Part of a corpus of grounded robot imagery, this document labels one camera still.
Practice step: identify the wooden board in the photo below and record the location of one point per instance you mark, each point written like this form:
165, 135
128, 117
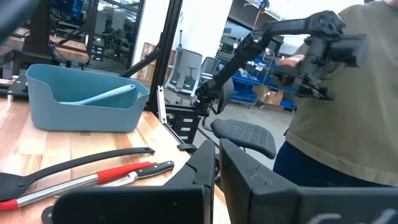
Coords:
146, 65

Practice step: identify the person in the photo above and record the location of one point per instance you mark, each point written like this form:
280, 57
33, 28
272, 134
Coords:
357, 124

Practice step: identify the background wooden workbench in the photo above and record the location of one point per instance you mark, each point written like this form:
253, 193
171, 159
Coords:
71, 56

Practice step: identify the black aluminium table frame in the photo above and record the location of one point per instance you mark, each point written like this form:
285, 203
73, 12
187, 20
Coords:
164, 53

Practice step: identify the blue storage cart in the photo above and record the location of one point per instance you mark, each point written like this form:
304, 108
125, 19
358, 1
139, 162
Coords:
245, 90

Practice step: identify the black spatula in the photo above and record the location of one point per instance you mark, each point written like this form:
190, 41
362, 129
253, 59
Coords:
77, 160

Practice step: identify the red spoon with steel shaft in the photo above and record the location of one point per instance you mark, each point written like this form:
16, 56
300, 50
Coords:
124, 169

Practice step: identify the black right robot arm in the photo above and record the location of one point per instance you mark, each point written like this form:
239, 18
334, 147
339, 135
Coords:
37, 31

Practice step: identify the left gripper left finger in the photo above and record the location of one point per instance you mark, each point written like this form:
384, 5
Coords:
140, 205

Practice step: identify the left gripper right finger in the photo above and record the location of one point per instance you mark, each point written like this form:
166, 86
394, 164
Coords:
280, 202

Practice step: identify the black mesh office chair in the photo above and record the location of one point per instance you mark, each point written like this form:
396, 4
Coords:
245, 133

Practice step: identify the cardboard box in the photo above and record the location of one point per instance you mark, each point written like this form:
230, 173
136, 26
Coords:
270, 96

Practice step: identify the blue plastic bin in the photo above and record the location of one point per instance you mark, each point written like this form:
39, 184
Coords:
77, 118

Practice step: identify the grey mesh office chair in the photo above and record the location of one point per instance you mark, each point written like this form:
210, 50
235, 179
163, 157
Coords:
186, 68

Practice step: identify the grey-blue silicone spatula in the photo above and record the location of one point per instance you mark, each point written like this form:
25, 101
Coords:
109, 93

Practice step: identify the black drawer unit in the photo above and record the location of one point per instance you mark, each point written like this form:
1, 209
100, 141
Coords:
186, 124

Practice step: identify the person's hand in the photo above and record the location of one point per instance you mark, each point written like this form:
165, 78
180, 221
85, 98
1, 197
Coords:
290, 60

